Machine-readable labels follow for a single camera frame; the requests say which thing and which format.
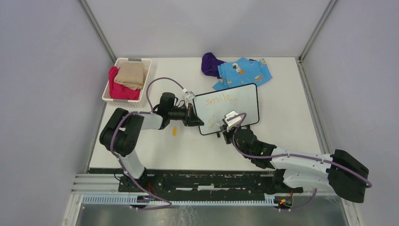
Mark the beige folded cloth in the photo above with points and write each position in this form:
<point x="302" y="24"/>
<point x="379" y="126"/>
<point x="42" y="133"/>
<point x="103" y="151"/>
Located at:
<point x="131" y="75"/>

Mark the white perforated plastic basket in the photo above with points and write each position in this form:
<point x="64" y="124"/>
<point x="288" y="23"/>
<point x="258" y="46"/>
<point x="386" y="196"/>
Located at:
<point x="142" y="100"/>

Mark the blue patterned cloth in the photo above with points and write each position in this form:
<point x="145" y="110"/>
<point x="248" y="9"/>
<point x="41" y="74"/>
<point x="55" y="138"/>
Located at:
<point x="242" y="72"/>

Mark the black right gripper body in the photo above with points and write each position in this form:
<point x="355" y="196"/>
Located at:
<point x="229" y="135"/>

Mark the pink cloth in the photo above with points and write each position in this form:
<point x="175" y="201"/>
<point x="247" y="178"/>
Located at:
<point x="118" y="91"/>

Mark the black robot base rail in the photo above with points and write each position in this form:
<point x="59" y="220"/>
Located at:
<point x="202" y="186"/>

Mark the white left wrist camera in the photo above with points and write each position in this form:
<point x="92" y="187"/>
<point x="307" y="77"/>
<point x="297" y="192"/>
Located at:
<point x="188" y="97"/>

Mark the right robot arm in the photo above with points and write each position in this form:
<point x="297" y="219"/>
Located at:
<point x="339" y="172"/>

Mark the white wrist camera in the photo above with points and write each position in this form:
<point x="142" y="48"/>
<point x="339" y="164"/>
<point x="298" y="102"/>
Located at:
<point x="232" y="119"/>
<point x="188" y="97"/>

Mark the purple cloth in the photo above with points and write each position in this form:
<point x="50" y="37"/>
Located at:
<point x="210" y="64"/>

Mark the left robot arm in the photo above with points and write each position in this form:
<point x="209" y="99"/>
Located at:
<point x="121" y="133"/>

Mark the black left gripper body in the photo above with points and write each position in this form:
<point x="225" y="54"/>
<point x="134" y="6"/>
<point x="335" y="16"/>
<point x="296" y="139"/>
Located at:
<point x="186" y="120"/>

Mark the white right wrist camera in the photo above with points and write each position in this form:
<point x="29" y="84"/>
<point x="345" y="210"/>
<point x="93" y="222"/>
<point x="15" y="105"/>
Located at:
<point x="232" y="119"/>

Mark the white whiteboard black frame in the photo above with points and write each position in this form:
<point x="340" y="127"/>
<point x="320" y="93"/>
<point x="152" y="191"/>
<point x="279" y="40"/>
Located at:
<point x="212" y="107"/>

